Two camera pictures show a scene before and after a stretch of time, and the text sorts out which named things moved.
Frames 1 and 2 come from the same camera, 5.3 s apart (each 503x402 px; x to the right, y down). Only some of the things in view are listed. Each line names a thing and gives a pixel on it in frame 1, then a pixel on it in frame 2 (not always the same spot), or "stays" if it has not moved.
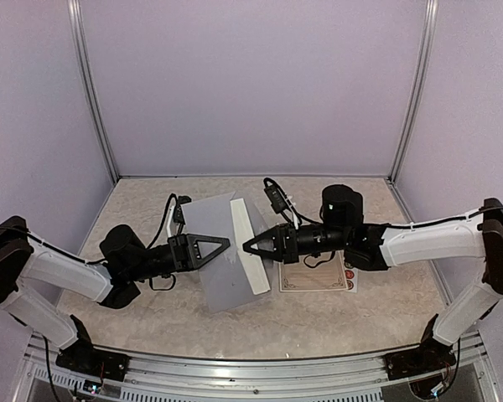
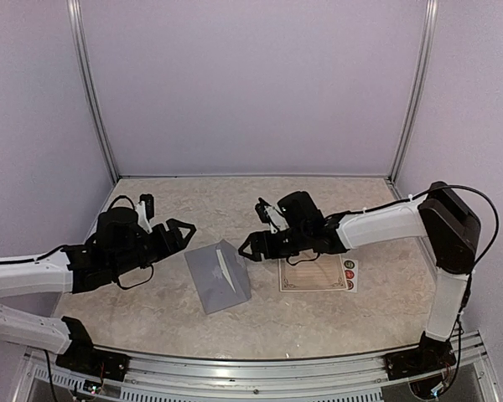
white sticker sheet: (351, 277) stays
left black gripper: (186, 254) -> (176, 243)
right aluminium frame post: (416, 100) stays
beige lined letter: (252, 264) -> (224, 268)
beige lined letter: (314, 272) stays
